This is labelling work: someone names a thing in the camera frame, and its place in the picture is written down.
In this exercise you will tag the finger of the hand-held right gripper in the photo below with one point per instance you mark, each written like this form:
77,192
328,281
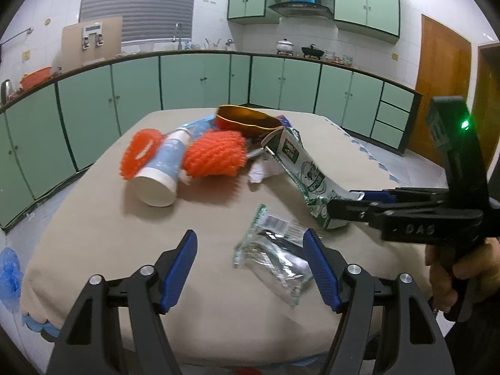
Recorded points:
347,209
373,195

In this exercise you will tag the metal kettle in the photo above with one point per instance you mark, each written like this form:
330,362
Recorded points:
5,91

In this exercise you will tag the grey window blind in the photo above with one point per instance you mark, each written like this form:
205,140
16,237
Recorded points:
140,0

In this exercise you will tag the red and gold bowl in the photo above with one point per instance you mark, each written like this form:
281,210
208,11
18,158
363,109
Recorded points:
246,119

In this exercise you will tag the blue plastic bag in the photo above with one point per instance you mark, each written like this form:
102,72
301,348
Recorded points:
9,277

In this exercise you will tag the wooden door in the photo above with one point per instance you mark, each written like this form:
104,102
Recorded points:
437,86

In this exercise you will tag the person's right hand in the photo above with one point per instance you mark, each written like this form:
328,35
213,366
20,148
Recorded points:
439,281

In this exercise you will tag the white paper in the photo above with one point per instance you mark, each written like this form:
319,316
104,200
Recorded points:
262,172

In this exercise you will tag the white cooking pot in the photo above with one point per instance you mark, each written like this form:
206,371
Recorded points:
284,47

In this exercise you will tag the clear plastic wrapper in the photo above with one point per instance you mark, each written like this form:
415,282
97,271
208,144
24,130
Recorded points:
273,254

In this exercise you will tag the green milk carton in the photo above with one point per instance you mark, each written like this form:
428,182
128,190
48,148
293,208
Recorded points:
304,168

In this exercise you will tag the orange basin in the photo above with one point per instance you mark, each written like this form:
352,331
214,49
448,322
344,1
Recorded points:
35,78

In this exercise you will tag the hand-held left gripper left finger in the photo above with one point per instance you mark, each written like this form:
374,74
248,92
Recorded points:
179,269

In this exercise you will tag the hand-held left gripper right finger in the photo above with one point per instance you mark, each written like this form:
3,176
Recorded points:
322,269

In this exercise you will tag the small colourful packet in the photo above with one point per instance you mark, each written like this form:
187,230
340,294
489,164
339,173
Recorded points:
283,120

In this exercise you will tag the orange foam net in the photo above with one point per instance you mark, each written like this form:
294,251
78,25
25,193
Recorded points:
140,154
215,154

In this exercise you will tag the beige tablecloth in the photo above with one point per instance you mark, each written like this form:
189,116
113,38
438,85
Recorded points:
97,218

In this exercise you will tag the white bracket device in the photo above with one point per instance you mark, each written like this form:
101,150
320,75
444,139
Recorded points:
93,35

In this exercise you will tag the range hood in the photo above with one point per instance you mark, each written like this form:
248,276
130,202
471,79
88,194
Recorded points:
300,9

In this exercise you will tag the metal towel rail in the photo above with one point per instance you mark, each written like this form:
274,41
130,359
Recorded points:
15,37

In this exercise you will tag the kitchen faucet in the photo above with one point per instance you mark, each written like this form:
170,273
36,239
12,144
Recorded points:
178,33

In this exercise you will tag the glass jars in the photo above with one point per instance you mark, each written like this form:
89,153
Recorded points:
340,58

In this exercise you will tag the black wok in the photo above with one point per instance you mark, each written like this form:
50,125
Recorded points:
312,51

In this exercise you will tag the green wall cabinets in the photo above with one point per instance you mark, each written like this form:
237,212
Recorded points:
363,0

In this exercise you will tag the yellow wall socket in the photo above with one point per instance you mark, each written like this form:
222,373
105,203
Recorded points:
26,55

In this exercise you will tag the cardboard sheet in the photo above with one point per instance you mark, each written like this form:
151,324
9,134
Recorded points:
72,47

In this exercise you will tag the white blue paper cup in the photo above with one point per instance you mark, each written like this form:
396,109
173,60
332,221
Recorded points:
162,172

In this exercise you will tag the green base cabinets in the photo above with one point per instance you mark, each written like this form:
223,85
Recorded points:
183,82

